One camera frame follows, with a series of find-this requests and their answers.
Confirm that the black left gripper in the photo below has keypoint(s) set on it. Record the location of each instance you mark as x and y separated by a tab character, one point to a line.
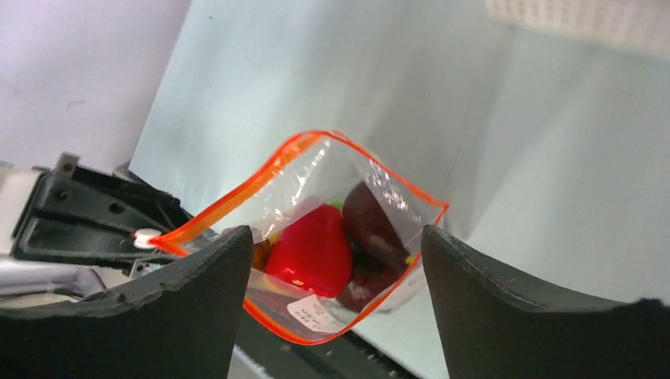
78	216

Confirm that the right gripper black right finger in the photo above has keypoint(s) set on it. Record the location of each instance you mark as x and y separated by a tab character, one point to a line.
496	321

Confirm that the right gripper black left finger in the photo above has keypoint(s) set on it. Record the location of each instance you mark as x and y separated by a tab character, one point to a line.
179	321

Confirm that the brown toy kiwi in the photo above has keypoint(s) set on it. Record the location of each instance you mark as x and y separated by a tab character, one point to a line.
260	254

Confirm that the dark maroon toy fig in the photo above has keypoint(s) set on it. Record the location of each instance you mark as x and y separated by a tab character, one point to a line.
369	279

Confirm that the dark purple toy plum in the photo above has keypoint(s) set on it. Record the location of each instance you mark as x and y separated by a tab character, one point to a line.
369	227

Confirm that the red toy wax apple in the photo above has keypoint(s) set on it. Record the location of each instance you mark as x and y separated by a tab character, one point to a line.
313	253

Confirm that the clear zip bag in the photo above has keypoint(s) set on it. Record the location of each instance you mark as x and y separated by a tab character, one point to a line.
311	168

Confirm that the white perforated plastic basket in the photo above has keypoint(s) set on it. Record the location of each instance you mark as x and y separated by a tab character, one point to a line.
638	26

